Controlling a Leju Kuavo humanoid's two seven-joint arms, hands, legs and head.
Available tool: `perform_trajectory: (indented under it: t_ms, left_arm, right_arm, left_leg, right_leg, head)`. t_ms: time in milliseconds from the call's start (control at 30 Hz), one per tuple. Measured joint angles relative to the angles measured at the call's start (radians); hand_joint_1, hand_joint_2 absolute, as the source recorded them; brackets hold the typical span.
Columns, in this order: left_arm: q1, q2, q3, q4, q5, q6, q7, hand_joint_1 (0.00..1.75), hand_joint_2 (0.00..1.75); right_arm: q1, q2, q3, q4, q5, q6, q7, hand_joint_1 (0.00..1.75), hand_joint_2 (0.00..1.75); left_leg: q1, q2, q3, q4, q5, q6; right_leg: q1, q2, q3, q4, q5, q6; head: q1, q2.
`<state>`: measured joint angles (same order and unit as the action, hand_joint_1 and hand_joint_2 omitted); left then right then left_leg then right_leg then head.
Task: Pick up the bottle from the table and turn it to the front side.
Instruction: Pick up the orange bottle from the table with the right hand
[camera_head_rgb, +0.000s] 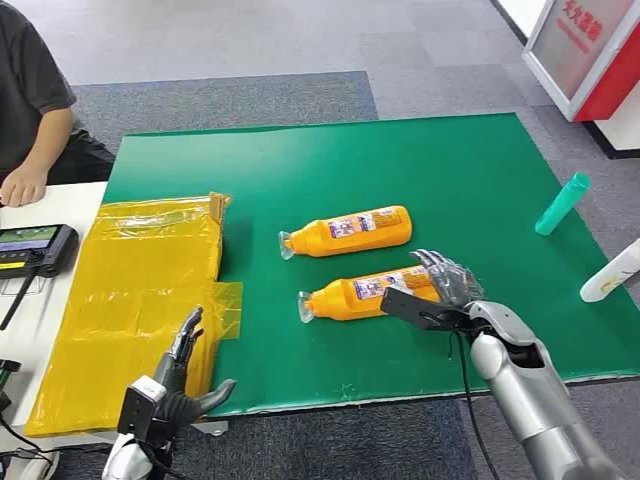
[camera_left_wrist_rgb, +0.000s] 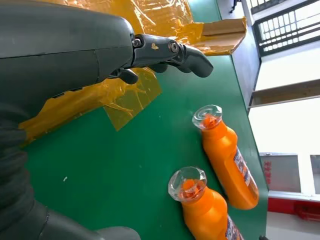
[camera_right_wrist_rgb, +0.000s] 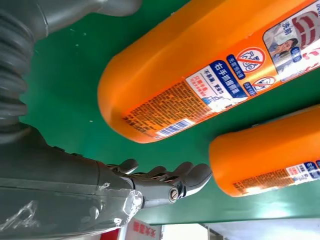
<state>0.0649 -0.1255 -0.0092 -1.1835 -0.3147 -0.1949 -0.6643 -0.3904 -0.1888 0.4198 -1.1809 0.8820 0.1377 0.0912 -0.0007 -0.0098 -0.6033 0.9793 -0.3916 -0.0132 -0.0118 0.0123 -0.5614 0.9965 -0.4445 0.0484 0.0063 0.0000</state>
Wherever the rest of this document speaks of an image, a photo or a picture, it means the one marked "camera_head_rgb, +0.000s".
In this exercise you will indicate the person's forearm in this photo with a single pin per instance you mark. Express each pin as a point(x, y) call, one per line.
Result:
point(47, 142)

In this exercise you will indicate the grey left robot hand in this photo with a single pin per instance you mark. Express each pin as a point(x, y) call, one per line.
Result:
point(183, 404)

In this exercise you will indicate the green table mat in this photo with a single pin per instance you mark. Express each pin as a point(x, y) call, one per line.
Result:
point(450, 166)

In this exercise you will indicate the person's hand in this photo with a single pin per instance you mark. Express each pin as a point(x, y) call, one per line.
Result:
point(23, 185)

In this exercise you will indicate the grey metal table bracket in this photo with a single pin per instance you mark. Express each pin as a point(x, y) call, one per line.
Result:
point(212, 428)

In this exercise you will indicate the black controller antenna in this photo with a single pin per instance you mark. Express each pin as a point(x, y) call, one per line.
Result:
point(20, 299)

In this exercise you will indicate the orange bottle with label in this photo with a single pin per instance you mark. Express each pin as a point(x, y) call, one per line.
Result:
point(350, 232)
point(345, 298)

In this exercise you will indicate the red and white cabinet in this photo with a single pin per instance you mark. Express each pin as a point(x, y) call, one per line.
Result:
point(575, 46)

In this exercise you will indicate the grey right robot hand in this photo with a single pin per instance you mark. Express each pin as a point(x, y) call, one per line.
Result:
point(452, 281)

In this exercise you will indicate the dark device at table edge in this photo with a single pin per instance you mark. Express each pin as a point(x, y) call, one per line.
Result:
point(6, 381)

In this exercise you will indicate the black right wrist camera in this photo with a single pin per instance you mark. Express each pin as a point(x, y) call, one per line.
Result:
point(410, 306)

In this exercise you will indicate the person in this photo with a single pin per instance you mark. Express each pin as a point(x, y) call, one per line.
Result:
point(25, 73)

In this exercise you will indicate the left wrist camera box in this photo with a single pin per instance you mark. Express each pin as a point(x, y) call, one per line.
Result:
point(140, 407)

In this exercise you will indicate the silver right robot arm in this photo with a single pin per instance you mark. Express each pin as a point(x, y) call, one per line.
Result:
point(530, 391)

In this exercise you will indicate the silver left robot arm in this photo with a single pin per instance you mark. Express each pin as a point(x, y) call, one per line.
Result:
point(125, 460)

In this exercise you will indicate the teal plastic bottle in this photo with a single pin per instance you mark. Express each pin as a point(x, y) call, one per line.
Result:
point(562, 204)

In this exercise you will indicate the yellow plastic wrapped box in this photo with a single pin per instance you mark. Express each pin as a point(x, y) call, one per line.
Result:
point(130, 278)

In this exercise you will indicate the black controller with screen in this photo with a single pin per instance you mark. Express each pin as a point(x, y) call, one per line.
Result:
point(45, 248)

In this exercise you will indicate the white plastic bottle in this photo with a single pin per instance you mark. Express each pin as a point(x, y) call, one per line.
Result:
point(612, 272)

